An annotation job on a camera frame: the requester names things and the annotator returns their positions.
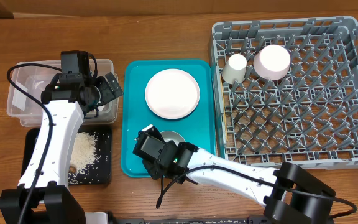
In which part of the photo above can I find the grey small bowl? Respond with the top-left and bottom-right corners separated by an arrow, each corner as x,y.
160,131 -> 185,145

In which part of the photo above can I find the pink plate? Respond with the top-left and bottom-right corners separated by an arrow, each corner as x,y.
145,68 -> 201,119

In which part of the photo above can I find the white rice pile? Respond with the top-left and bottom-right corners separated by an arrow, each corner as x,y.
68,131 -> 111,185

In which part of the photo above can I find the brown food piece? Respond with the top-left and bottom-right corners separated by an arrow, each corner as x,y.
69,166 -> 76,174

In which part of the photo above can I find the white paper cup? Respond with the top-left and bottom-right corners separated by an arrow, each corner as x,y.
221,54 -> 247,84

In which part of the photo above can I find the pink bowl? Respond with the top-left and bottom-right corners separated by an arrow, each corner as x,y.
254,45 -> 291,81

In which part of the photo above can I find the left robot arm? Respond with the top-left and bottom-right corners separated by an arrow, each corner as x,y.
0,50 -> 123,223

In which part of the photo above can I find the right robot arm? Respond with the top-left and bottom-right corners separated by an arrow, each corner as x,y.
133,125 -> 336,224

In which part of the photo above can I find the grey dishwasher rack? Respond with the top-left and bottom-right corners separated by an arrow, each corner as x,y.
210,16 -> 358,169

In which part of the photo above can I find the teal serving tray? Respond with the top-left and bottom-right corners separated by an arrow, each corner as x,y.
120,59 -> 218,179

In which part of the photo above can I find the black tray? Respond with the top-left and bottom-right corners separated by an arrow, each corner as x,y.
20,124 -> 113,186

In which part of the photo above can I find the clear plastic bin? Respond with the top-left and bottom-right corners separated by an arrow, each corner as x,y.
6,60 -> 119,127

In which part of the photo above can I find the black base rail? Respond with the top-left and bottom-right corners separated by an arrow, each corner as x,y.
85,211 -> 273,224

